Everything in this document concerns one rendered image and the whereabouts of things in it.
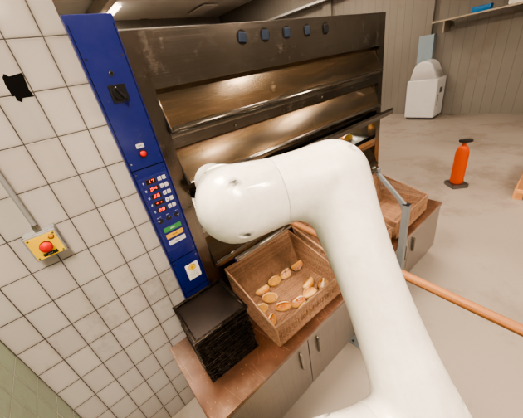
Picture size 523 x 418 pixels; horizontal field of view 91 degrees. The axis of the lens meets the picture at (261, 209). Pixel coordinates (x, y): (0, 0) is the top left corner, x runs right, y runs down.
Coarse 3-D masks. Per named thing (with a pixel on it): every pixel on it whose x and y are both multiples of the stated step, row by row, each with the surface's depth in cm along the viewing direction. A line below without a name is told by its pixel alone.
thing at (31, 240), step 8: (32, 232) 94; (40, 232) 93; (48, 232) 93; (56, 232) 95; (24, 240) 90; (32, 240) 91; (40, 240) 92; (48, 240) 94; (56, 240) 95; (64, 240) 101; (32, 248) 91; (56, 248) 96; (64, 248) 97; (40, 256) 94; (48, 256) 95
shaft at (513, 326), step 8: (296, 224) 125; (312, 232) 117; (408, 280) 86; (416, 280) 84; (424, 280) 83; (424, 288) 83; (432, 288) 81; (440, 288) 80; (440, 296) 80; (448, 296) 78; (456, 296) 77; (456, 304) 77; (464, 304) 75; (472, 304) 74; (472, 312) 74; (480, 312) 72; (488, 312) 71; (488, 320) 71; (496, 320) 69; (504, 320) 68; (512, 320) 68; (512, 328) 67; (520, 328) 66
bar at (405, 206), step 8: (376, 168) 174; (384, 184) 175; (392, 192) 173; (400, 200) 171; (408, 208) 169; (408, 216) 173; (288, 224) 132; (400, 224) 177; (272, 232) 127; (280, 232) 128; (400, 232) 180; (264, 240) 123; (400, 240) 183; (248, 248) 119; (256, 248) 120; (400, 248) 186; (240, 256) 116; (400, 256) 189; (400, 264) 192
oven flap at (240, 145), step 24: (336, 96) 188; (360, 96) 203; (264, 120) 153; (288, 120) 163; (312, 120) 174; (336, 120) 187; (192, 144) 129; (216, 144) 136; (240, 144) 143; (264, 144) 152; (192, 168) 128
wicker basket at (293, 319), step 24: (288, 240) 185; (264, 264) 175; (288, 264) 186; (312, 264) 178; (240, 288) 148; (288, 288) 171; (336, 288) 164; (288, 312) 155; (312, 312) 147; (288, 336) 139
